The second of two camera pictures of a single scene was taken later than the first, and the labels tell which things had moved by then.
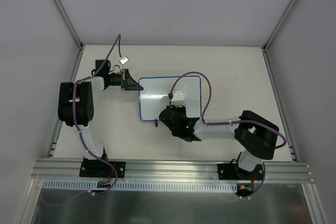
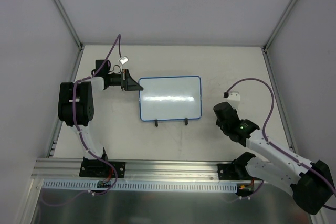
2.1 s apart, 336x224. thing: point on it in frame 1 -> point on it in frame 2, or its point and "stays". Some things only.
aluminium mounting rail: [66, 171] stays
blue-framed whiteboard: [154, 98] stays
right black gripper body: [165, 116] -> [219, 122]
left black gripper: [124, 80] stays
